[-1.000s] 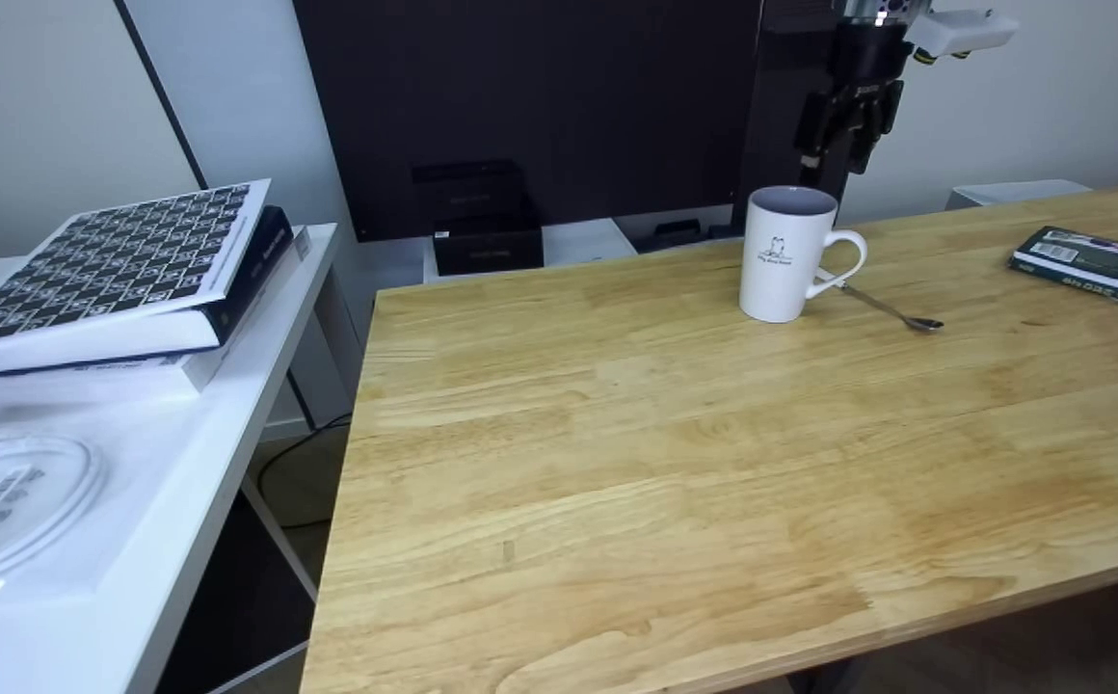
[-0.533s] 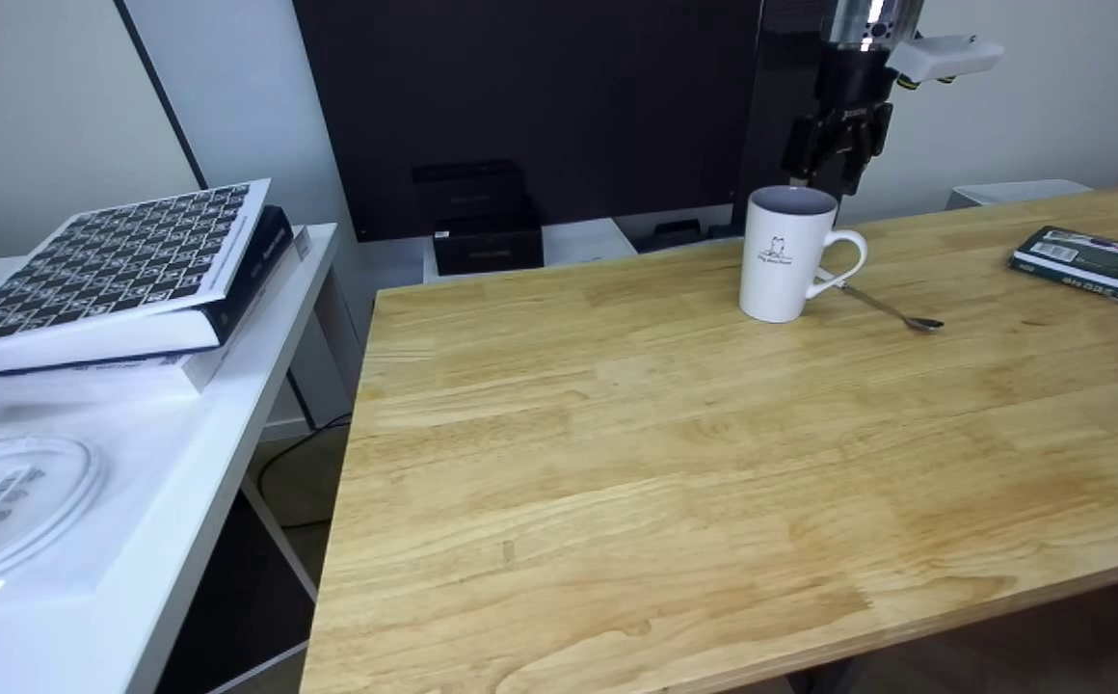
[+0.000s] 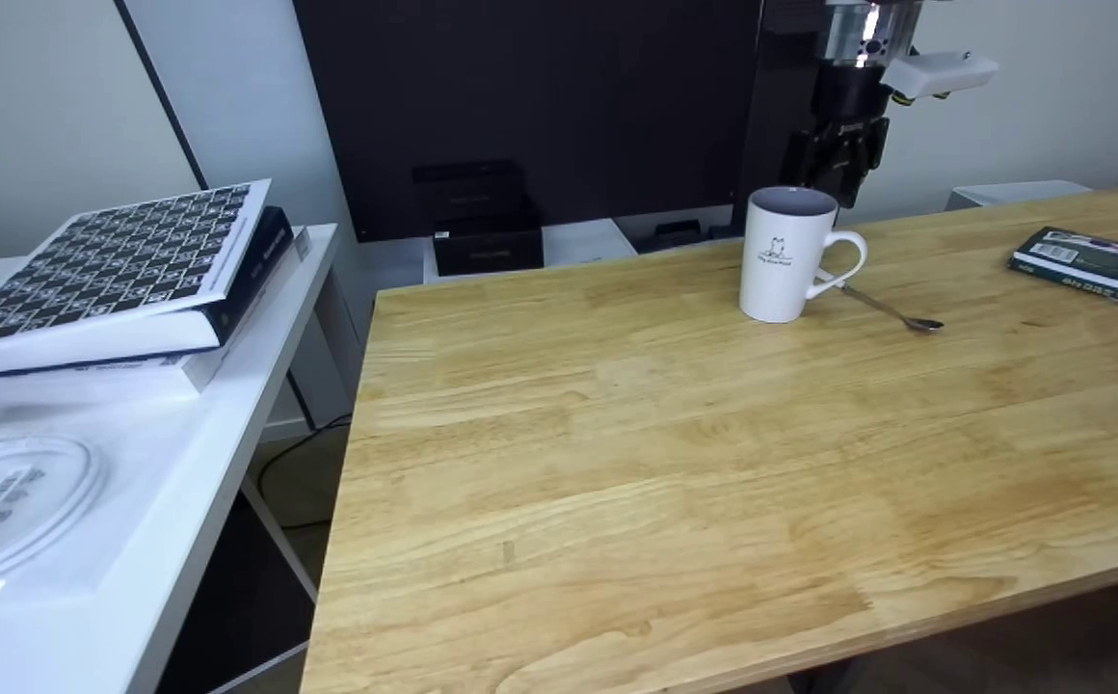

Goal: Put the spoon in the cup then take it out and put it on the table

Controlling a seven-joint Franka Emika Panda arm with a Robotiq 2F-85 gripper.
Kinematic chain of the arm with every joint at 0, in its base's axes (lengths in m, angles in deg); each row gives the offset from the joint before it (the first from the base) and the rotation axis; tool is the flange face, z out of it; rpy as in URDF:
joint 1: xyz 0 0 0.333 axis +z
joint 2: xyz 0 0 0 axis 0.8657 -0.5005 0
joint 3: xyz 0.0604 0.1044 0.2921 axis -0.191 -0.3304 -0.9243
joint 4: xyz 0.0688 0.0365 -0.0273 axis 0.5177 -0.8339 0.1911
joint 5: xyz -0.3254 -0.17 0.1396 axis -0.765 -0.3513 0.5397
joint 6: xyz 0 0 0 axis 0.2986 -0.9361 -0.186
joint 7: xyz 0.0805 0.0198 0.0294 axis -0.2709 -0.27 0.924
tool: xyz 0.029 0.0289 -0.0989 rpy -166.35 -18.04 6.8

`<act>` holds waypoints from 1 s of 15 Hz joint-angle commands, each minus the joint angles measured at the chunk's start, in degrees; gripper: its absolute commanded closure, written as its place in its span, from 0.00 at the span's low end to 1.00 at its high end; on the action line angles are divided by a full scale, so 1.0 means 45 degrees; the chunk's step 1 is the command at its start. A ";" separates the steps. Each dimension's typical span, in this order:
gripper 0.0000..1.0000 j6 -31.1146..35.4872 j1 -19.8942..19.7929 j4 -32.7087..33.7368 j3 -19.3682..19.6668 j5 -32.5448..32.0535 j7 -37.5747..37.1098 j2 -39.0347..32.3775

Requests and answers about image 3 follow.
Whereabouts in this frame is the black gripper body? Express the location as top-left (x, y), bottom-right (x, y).
top-left (812, 61), bottom-right (895, 130)

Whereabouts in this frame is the white mug with logo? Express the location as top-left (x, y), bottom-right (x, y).
top-left (735, 182), bottom-right (873, 329)

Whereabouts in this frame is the white-handled metal spoon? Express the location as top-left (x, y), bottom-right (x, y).
top-left (838, 280), bottom-right (947, 340)

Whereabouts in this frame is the small black device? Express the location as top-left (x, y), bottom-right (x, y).
top-left (639, 207), bottom-right (743, 254)

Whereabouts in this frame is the white low shelf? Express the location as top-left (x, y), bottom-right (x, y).
top-left (360, 211), bottom-right (648, 286)

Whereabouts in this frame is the dark partition panel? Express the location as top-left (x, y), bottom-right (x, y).
top-left (294, 0), bottom-right (891, 248)

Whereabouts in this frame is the black flat box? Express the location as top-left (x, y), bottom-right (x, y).
top-left (203, 203), bottom-right (297, 347)

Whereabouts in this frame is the black and white patterned book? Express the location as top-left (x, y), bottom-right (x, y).
top-left (0, 176), bottom-right (274, 353)

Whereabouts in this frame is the white side table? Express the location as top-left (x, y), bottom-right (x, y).
top-left (0, 223), bottom-right (342, 694)

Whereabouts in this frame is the white flat board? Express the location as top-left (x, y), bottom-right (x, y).
top-left (0, 335), bottom-right (235, 397)

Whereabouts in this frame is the clear round lid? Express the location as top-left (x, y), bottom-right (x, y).
top-left (0, 434), bottom-right (111, 600)

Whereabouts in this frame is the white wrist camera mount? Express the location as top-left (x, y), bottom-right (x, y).
top-left (878, 45), bottom-right (1001, 103)

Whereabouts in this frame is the black thin cable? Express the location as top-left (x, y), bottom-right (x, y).
top-left (252, 417), bottom-right (360, 531)

